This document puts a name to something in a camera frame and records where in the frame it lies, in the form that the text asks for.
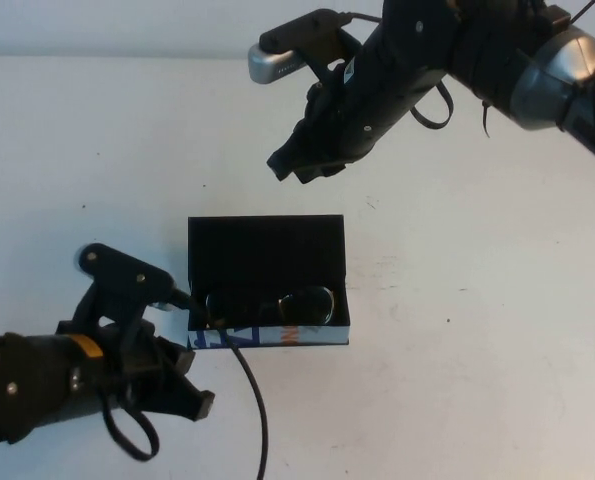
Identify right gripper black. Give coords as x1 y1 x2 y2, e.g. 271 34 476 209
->
266 78 367 186

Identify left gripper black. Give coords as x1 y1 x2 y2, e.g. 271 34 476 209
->
100 321 216 423

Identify black glasses case box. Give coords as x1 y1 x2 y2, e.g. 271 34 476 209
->
186 214 351 351

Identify dark tortoiseshell frame glasses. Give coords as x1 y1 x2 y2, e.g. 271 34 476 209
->
205 284 336 329

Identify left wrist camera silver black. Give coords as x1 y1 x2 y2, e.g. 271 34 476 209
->
73 244 178 312

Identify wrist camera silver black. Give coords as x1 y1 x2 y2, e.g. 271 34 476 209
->
246 8 351 86
73 244 178 312

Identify left arm looped black cable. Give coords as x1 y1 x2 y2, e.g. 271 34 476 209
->
99 389 161 461

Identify arm looped black cable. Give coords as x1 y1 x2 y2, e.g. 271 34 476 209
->
408 79 454 132
99 389 161 461

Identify left camera cable black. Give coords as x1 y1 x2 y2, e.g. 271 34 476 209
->
169 289 271 480

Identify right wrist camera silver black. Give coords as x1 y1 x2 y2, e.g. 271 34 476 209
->
246 8 351 86

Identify left camera mount black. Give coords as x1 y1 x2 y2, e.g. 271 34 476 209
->
69 243 178 351

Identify camera mount black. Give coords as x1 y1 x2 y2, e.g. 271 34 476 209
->
69 243 178 351
304 24 366 94

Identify right camera mount black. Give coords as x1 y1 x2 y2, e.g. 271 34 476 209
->
304 24 366 94

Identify right arm looped black cable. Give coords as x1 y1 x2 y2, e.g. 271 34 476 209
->
408 79 454 132

